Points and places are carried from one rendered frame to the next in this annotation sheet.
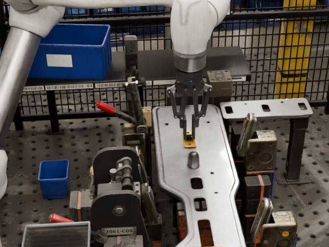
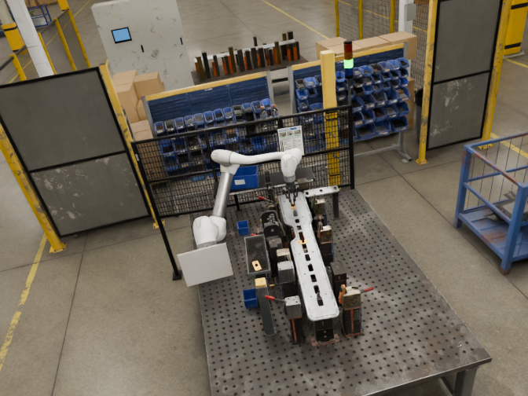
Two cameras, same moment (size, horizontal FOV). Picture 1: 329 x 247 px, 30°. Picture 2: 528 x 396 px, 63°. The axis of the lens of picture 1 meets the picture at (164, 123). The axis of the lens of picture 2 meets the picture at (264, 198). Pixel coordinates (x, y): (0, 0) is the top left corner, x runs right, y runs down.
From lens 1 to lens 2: 164 cm
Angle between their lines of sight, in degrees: 3
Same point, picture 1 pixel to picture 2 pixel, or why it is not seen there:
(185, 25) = (286, 166)
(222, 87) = (303, 185)
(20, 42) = (226, 177)
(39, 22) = (232, 169)
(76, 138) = (247, 212)
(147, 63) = (273, 178)
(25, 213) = (234, 242)
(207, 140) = (299, 206)
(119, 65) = (262, 181)
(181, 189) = (291, 223)
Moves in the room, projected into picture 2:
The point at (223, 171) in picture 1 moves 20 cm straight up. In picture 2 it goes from (306, 215) to (304, 194)
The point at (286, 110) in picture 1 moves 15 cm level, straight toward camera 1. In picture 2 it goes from (328, 190) to (328, 200)
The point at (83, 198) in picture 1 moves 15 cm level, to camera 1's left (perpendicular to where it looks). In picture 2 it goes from (259, 229) to (239, 232)
